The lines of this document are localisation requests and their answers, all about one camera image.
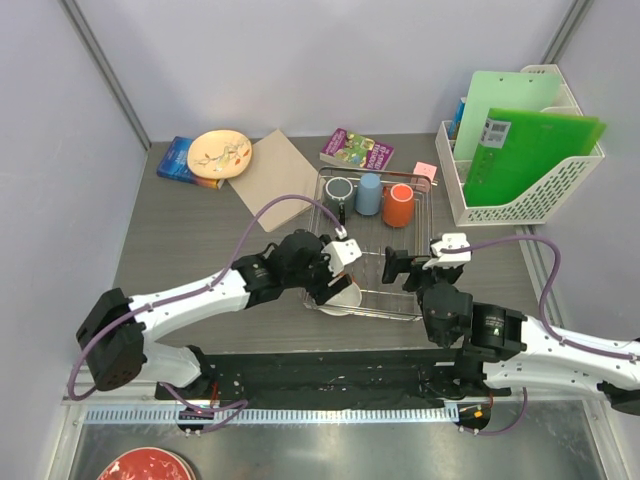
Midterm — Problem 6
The white file organizer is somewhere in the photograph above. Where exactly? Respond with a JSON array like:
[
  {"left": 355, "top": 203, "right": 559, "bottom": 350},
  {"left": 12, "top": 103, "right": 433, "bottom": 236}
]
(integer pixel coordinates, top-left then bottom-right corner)
[{"left": 435, "top": 64, "right": 604, "bottom": 226}]

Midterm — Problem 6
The beige cardboard notebook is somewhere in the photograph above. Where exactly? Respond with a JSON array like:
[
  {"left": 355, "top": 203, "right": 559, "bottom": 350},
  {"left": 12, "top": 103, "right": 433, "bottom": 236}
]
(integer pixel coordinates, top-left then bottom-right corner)
[{"left": 230, "top": 130, "right": 318, "bottom": 215}]

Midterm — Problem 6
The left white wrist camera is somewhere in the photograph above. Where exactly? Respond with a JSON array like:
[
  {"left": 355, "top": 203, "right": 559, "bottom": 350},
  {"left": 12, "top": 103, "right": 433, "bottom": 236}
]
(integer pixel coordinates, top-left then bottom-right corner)
[{"left": 321, "top": 226, "right": 362, "bottom": 277}]

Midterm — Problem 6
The slotted cable duct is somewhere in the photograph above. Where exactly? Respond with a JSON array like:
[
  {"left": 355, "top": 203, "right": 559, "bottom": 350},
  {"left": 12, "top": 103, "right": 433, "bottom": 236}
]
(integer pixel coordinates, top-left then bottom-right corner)
[{"left": 84, "top": 404, "right": 459, "bottom": 425}]

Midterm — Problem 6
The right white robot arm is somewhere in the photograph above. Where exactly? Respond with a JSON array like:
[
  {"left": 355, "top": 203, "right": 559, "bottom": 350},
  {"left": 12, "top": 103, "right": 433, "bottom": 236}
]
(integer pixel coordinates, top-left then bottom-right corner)
[{"left": 382, "top": 241, "right": 639, "bottom": 415}]

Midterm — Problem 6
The orange white bowl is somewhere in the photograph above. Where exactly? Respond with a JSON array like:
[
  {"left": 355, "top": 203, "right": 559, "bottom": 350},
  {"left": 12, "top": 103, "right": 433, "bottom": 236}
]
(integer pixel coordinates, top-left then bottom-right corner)
[{"left": 318, "top": 274, "right": 362, "bottom": 317}]

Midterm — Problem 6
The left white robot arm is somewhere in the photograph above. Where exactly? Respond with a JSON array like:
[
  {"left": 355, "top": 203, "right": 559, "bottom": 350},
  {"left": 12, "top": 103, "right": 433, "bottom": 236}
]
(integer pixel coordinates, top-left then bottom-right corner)
[{"left": 76, "top": 230, "right": 362, "bottom": 399}]

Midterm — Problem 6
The blue Jane Eyre book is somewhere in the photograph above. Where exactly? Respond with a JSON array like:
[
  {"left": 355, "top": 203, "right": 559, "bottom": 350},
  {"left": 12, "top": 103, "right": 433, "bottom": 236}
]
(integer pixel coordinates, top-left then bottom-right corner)
[{"left": 156, "top": 136, "right": 225, "bottom": 190}]

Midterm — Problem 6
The grey mug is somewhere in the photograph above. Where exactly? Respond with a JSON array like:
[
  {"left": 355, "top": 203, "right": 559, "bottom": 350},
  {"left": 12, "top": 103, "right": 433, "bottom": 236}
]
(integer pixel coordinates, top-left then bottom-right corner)
[{"left": 322, "top": 176, "right": 356, "bottom": 225}]

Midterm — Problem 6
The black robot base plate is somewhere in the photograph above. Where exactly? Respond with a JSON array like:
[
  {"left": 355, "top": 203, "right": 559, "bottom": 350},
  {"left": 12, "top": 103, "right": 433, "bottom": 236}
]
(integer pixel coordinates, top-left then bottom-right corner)
[{"left": 178, "top": 349, "right": 512, "bottom": 410}]

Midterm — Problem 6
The metal wire dish rack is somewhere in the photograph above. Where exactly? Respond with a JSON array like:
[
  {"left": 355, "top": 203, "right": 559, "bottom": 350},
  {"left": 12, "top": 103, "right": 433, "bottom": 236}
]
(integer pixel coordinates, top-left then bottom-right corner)
[{"left": 301, "top": 171, "right": 432, "bottom": 321}]

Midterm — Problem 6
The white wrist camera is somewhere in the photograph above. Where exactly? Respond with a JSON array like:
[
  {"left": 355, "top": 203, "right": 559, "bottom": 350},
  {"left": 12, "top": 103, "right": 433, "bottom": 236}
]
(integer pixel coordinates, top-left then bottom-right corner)
[
  {"left": 422, "top": 233, "right": 472, "bottom": 270},
  {"left": 321, "top": 226, "right": 362, "bottom": 277}
]

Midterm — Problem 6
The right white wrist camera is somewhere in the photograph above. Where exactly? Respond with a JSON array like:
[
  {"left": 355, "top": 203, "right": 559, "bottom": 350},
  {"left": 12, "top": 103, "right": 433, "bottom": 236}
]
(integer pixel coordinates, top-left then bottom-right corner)
[{"left": 422, "top": 233, "right": 472, "bottom": 270}]

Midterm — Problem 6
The orange cup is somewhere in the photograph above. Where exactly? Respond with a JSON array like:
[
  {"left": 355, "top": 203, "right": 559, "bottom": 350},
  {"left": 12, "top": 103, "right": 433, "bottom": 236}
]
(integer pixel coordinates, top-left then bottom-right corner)
[{"left": 382, "top": 183, "right": 414, "bottom": 228}]

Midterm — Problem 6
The blue book in organizer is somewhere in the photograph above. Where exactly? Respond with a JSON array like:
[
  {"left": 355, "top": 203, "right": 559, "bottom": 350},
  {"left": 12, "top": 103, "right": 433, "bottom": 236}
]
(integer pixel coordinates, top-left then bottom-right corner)
[{"left": 447, "top": 97, "right": 467, "bottom": 140}]

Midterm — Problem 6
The purple treehouse book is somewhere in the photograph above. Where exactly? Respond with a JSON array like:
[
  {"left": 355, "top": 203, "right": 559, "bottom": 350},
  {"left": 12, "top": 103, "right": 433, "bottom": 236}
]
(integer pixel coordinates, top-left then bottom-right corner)
[{"left": 319, "top": 128, "right": 395, "bottom": 171}]

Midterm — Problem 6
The blue cup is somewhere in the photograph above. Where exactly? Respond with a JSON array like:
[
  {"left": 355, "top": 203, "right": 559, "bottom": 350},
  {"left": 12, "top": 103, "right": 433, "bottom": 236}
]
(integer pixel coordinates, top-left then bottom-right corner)
[{"left": 355, "top": 173, "right": 383, "bottom": 216}]

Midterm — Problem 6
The beige bird plate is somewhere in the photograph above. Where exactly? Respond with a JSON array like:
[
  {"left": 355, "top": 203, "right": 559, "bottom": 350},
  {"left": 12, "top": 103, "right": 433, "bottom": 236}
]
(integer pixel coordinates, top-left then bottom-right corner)
[{"left": 187, "top": 130, "right": 253, "bottom": 180}]

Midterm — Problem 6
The red round plate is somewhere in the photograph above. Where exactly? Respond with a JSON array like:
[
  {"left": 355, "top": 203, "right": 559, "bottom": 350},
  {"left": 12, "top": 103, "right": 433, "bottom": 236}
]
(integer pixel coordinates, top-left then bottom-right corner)
[{"left": 98, "top": 447, "right": 196, "bottom": 480}]

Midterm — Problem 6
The light green clipboard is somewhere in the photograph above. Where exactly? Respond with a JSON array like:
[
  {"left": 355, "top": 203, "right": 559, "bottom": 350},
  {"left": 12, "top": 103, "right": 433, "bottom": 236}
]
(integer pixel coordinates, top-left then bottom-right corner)
[{"left": 452, "top": 70, "right": 564, "bottom": 161}]

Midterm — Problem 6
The bright green folder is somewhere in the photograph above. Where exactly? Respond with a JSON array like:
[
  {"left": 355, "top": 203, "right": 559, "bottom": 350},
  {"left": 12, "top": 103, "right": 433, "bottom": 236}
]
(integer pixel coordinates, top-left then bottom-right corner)
[{"left": 463, "top": 108, "right": 606, "bottom": 208}]

